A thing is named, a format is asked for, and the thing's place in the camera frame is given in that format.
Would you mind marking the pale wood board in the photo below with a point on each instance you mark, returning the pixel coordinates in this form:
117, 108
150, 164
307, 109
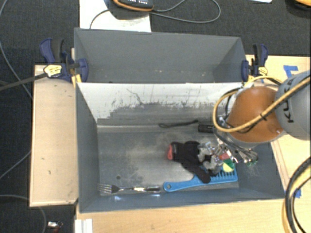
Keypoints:
53, 139

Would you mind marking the silver metal fork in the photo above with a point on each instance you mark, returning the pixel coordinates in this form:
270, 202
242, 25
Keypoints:
143, 189

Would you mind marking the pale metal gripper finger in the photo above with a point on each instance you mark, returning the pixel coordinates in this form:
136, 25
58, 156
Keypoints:
205, 150
212, 164

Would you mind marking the black glove with red tag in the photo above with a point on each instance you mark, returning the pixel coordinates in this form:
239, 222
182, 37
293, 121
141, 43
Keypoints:
188, 154

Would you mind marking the red green yellow ball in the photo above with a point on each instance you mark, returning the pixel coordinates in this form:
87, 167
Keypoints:
228, 167

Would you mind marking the blue plastic comb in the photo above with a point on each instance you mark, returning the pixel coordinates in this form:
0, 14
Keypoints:
184, 185

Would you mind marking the grey metal bin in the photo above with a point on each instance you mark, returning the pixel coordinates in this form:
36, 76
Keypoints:
145, 135

